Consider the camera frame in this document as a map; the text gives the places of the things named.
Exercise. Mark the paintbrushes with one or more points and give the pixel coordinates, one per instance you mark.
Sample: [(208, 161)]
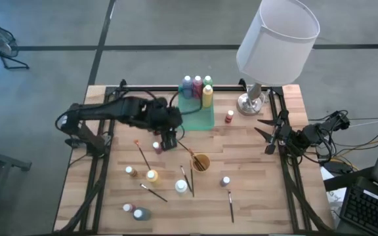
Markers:
[(196, 159)]

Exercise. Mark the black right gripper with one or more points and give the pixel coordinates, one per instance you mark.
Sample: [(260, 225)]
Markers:
[(283, 135)]

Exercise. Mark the small magenta paint bottle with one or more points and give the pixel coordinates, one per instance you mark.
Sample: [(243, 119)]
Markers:
[(157, 148)]

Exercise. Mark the medium yellow paint bottle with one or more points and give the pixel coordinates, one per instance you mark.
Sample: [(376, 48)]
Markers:
[(207, 98)]

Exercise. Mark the green paint bottle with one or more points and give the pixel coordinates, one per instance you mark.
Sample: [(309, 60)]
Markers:
[(208, 81)]

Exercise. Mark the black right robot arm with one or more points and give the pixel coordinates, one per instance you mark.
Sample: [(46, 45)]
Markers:
[(310, 134)]

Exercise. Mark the small crimson paint bottle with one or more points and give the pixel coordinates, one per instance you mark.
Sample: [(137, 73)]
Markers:
[(128, 208)]

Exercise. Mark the large yellow paint bottle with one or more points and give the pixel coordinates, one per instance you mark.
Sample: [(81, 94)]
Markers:
[(153, 177)]

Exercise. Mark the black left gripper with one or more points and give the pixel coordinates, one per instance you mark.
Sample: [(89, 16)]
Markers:
[(164, 116)]

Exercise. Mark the yellow plastic cup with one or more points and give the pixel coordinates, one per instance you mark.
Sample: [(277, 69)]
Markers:
[(206, 158)]

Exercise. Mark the periwinkle paint bottle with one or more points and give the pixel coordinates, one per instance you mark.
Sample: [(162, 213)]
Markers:
[(187, 88)]

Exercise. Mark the large white paint bottle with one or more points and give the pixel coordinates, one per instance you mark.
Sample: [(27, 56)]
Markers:
[(181, 187)]

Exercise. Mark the silver lamp with white shade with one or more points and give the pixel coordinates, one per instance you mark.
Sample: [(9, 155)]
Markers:
[(274, 49)]

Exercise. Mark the gray paint bottle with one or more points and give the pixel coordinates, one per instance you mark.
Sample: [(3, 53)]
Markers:
[(143, 214)]

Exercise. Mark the teal plastic bin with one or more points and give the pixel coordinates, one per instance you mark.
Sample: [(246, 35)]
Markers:
[(197, 119)]

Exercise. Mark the black keyboard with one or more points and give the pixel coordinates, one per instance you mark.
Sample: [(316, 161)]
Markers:
[(369, 213)]

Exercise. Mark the small ochre paint bottle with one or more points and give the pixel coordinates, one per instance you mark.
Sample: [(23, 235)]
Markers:
[(133, 172)]

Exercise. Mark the black aluminium table frame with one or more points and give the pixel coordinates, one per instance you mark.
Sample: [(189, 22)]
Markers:
[(143, 88)]

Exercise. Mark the medium red paint bottle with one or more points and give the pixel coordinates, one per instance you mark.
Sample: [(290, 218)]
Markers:
[(197, 89)]

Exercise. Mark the thin black paintbrush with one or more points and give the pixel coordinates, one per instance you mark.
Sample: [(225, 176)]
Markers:
[(192, 180)]

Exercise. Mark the small orange paint bottle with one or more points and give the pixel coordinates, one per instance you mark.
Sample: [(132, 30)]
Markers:
[(229, 117)]

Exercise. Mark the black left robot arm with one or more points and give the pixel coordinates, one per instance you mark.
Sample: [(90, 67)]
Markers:
[(110, 113)]

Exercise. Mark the black paintbrush gold ferrule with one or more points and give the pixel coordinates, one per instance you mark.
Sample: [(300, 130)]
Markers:
[(185, 148)]

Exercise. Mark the small purple paint bottle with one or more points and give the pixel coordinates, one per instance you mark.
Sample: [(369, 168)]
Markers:
[(225, 182)]

